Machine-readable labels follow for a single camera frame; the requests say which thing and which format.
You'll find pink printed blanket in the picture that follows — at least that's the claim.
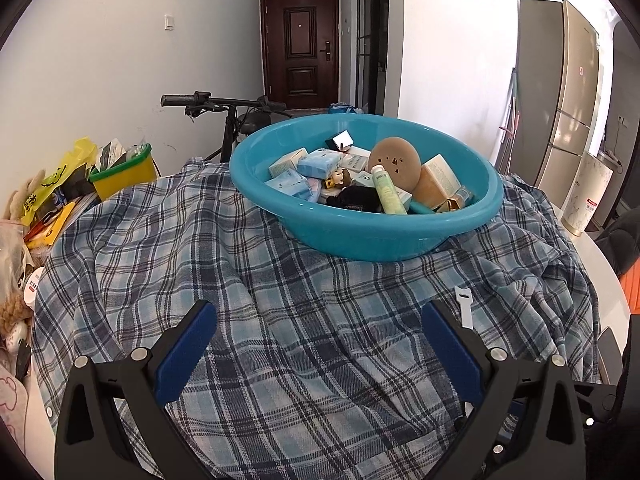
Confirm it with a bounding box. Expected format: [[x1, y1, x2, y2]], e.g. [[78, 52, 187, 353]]
[[0, 360, 31, 480]]

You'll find white teal box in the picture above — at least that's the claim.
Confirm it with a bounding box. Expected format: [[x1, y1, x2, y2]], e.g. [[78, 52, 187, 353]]
[[340, 147, 373, 171]]

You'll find folded metal rack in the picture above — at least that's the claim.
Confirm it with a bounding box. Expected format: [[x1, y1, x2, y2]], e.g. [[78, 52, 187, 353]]
[[492, 69, 523, 173]]

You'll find black bicycle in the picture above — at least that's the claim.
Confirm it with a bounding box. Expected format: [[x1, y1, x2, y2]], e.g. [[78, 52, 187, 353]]
[[160, 91, 293, 163]]

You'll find clear plastic bag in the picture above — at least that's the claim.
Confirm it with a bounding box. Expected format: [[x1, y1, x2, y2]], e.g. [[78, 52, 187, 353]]
[[0, 220, 33, 311]]

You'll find blue plaid cloth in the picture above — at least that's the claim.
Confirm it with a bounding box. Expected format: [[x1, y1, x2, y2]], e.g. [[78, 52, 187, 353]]
[[32, 157, 601, 480]]

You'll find black pouch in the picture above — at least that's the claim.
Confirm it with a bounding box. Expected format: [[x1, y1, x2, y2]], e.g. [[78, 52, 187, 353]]
[[327, 185, 383, 211]]

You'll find brown plush toy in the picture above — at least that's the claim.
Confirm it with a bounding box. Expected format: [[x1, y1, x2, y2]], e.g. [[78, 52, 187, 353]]
[[0, 290, 33, 331]]

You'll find silver refrigerator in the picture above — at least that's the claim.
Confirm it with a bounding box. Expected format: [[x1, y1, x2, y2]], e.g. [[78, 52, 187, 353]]
[[512, 0, 601, 188]]

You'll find small orange box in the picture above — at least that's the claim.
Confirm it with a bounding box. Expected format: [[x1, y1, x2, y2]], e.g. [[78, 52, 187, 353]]
[[440, 187, 475, 211]]

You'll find yellow plastic bag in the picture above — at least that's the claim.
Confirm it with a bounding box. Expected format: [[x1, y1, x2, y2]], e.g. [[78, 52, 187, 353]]
[[22, 136, 98, 226]]

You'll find yellow book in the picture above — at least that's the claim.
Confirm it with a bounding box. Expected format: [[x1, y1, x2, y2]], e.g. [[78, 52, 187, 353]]
[[27, 202, 76, 248]]

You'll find white cardboard box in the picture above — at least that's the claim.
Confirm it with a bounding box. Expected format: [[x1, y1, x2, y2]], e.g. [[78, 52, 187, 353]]
[[268, 147, 308, 178]]

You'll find white round lid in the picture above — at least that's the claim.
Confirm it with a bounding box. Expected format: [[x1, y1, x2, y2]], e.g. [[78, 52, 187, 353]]
[[22, 266, 46, 310]]

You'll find light blue tissue packet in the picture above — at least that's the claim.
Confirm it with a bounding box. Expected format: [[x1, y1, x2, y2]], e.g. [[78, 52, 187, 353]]
[[264, 170, 323, 203], [296, 149, 342, 178]]

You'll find dark padded jacket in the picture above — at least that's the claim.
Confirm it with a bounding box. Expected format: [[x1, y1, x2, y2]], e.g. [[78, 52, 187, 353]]
[[594, 209, 640, 281]]

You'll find white strap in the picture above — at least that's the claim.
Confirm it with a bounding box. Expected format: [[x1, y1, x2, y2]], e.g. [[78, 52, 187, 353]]
[[452, 285, 475, 333]]

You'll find white paper packet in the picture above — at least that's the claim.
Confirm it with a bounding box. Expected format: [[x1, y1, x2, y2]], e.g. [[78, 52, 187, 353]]
[[97, 139, 128, 168]]

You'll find round tan disc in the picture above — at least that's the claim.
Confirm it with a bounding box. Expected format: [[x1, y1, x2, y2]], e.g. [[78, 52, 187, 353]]
[[369, 137, 422, 192]]

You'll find black framed glass door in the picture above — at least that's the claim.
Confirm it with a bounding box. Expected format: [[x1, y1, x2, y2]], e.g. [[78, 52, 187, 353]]
[[354, 0, 390, 116]]

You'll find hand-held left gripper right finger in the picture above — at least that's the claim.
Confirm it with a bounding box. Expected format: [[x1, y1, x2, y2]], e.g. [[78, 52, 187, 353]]
[[421, 299, 586, 480]]

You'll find white marbled trash can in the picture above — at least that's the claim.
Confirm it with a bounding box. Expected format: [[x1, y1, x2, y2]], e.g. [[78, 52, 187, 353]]
[[562, 151, 615, 237]]

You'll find black teal square cup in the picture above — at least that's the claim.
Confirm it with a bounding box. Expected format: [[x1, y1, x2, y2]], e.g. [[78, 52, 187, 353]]
[[324, 130, 357, 153]]

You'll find brown entrance door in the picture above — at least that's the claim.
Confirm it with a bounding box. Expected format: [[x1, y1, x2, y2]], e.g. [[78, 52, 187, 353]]
[[259, 0, 341, 110]]

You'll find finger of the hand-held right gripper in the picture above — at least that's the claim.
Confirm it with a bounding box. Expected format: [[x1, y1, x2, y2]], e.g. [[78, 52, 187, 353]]
[[572, 382, 623, 438]]

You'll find light green tube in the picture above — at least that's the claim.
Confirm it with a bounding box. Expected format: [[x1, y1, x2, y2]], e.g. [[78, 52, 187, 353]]
[[370, 164, 412, 215]]

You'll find beige plush toy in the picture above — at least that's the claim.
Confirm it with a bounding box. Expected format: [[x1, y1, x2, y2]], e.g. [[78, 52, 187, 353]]
[[2, 170, 46, 221]]

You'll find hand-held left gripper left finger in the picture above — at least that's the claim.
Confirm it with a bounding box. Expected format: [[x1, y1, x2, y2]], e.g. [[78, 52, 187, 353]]
[[54, 299, 221, 480]]

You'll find small white toy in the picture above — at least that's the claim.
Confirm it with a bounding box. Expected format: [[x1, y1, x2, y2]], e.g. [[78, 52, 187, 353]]
[[5, 322, 28, 356]]

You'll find tan cardboard box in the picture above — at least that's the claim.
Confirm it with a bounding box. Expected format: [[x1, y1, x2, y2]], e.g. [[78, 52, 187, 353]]
[[411, 154, 462, 211]]

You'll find black phone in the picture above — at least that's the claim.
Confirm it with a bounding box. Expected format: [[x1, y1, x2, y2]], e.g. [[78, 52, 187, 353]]
[[597, 327, 626, 386]]

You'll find small doll figure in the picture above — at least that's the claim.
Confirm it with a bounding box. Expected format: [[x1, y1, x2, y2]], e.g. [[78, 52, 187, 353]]
[[320, 167, 353, 193]]

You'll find white desktop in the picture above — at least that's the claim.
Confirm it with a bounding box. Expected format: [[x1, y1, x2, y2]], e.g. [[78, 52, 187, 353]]
[[570, 232, 633, 386]]

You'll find yellow green storage box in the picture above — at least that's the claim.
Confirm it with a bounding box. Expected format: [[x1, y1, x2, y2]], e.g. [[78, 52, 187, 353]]
[[89, 142, 158, 202]]

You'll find blue plastic basin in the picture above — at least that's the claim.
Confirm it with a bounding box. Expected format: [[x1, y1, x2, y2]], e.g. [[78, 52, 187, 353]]
[[229, 113, 505, 262]]

